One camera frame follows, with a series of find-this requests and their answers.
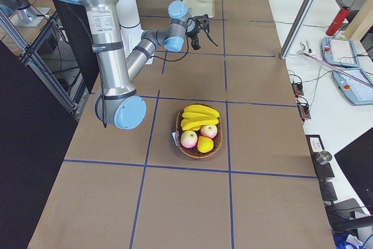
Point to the brown wicker basket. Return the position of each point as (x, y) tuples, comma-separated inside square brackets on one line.
[(198, 131)]

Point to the red bottle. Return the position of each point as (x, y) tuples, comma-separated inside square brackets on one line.
[(338, 20)]

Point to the pink patterned stick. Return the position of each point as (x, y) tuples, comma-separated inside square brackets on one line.
[(337, 69)]

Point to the pink green apple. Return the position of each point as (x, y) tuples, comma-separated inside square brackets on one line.
[(209, 131)]

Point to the white bear tray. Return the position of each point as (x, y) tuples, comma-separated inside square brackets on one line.
[(201, 7)]

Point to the far teach pendant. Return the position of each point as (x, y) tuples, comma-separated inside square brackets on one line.
[(340, 52)]

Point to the yellow lemon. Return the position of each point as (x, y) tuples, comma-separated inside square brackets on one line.
[(204, 144)]

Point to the teach pendant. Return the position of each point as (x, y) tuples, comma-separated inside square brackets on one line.
[(355, 84), (340, 52)]

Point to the near teach pendant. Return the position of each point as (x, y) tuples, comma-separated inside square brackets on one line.
[(355, 84)]

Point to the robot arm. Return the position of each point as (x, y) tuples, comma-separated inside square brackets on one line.
[(117, 102)]

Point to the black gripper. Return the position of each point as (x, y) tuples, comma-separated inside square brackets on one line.
[(193, 34)]

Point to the metal cup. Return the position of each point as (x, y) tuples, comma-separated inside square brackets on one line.
[(323, 157)]

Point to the aluminium frame post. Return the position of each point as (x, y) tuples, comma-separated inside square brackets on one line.
[(296, 27)]

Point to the white paper tag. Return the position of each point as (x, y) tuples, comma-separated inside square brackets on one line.
[(174, 138)]

